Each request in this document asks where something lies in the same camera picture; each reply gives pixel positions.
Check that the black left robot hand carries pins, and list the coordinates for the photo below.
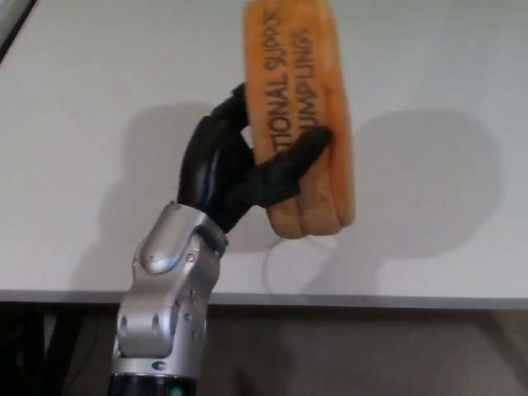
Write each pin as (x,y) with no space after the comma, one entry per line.
(206,165)

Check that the orange soft plush plate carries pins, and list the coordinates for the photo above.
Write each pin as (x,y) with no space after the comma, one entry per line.
(297,82)

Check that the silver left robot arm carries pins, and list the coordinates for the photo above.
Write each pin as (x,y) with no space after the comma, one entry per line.
(165,297)

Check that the dark edged neighbouring table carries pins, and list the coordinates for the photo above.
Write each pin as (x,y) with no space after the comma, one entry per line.
(10,22)

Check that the dark table leg frame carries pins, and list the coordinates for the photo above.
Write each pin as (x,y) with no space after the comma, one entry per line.
(41,350)

